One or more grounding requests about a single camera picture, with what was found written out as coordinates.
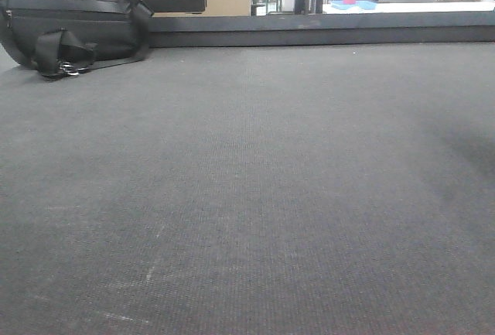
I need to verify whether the black fabric shoulder bag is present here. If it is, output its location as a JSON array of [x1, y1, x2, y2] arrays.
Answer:
[[1, 0, 154, 80]]

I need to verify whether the shallow blue tray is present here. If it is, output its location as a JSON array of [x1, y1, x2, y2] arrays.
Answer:
[[330, 0, 377, 11]]

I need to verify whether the dark raised conveyor edge rail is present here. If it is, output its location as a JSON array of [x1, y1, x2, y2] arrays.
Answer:
[[149, 11, 494, 48]]

